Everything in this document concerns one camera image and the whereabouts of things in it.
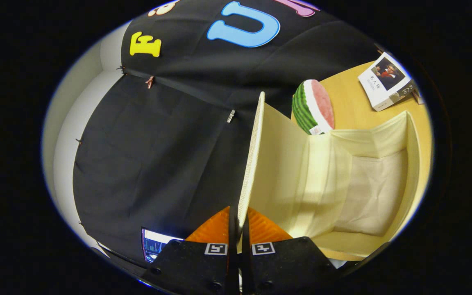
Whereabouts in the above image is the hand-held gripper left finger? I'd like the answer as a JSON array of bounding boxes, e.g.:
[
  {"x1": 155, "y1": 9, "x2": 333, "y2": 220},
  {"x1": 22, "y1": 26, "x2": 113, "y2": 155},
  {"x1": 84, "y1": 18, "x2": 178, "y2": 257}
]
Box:
[{"x1": 142, "y1": 206, "x2": 238, "y2": 295}]

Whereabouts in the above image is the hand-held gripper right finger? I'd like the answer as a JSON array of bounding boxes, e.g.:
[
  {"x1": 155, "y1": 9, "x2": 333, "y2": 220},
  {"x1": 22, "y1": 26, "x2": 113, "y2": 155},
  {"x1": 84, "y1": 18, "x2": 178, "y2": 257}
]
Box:
[{"x1": 241, "y1": 207, "x2": 339, "y2": 295}]

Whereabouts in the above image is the beige fabric storage box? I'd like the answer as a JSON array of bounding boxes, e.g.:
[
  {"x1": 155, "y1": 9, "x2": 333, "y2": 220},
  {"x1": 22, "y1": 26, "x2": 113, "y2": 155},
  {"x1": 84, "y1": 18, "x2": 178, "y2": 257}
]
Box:
[{"x1": 236, "y1": 91, "x2": 421, "y2": 261}]

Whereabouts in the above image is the computer screen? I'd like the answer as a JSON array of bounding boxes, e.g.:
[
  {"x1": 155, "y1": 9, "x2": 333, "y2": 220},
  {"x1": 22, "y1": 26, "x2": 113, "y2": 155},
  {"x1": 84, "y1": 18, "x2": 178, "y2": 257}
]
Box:
[{"x1": 141, "y1": 227, "x2": 184, "y2": 263}]

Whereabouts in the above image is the black backdrop cloth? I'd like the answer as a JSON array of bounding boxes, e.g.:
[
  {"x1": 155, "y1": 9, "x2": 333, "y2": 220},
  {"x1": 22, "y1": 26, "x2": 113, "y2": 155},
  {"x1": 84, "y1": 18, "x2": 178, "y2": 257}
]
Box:
[{"x1": 72, "y1": 0, "x2": 384, "y2": 263}]

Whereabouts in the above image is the watermelon slice plush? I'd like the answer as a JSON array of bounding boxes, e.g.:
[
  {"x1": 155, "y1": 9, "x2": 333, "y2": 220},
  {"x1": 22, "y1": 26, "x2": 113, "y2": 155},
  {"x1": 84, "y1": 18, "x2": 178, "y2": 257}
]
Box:
[{"x1": 292, "y1": 79, "x2": 336, "y2": 136}]

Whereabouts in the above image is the white portrait cover book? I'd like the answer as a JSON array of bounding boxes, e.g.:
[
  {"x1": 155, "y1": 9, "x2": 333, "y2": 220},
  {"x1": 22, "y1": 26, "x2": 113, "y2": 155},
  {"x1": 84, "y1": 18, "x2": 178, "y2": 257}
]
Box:
[{"x1": 358, "y1": 52, "x2": 417, "y2": 112}]

